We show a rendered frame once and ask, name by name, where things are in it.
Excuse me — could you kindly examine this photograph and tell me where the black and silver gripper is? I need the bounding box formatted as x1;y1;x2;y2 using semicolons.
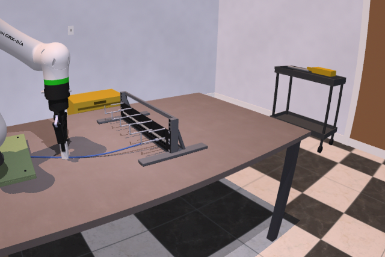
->
48;98;69;159

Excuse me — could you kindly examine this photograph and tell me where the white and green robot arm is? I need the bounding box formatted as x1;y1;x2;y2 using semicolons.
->
0;19;71;146

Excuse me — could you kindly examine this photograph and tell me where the grey metal cable rack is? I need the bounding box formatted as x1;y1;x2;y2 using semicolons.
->
97;91;208;166

